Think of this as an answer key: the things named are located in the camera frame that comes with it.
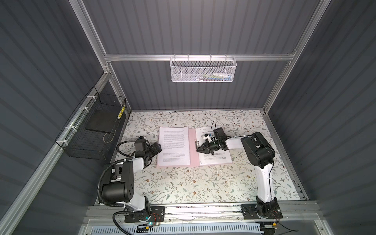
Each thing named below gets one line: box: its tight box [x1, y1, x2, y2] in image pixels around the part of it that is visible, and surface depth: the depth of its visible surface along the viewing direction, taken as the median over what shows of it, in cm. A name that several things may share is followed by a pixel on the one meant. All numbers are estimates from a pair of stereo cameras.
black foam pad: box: [85, 109, 120, 134], surface depth 79 cm
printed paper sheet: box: [157, 126, 191, 166], surface depth 99 cm
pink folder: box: [156, 128, 233, 169], surface depth 96 cm
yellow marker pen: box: [117, 105, 126, 120], surface depth 83 cm
